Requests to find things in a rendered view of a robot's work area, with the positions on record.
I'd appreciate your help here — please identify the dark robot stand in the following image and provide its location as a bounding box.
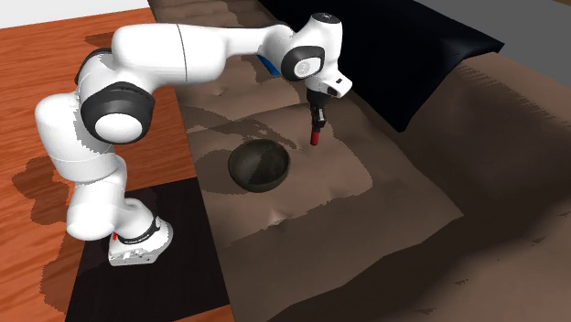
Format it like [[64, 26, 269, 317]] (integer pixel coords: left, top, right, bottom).
[[64, 177, 232, 322]]

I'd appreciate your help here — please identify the black cushion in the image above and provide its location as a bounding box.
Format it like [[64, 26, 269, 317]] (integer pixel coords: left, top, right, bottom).
[[257, 0, 506, 134]]

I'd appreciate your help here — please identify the brown sofa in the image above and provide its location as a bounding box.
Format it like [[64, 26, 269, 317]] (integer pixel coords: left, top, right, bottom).
[[146, 0, 571, 322]]

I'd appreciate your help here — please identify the blue flat object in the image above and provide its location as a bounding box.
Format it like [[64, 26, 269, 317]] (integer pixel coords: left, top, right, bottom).
[[256, 54, 283, 78]]

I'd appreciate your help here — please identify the dark round bowl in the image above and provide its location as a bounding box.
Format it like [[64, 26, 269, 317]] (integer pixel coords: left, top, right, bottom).
[[227, 138, 292, 194]]

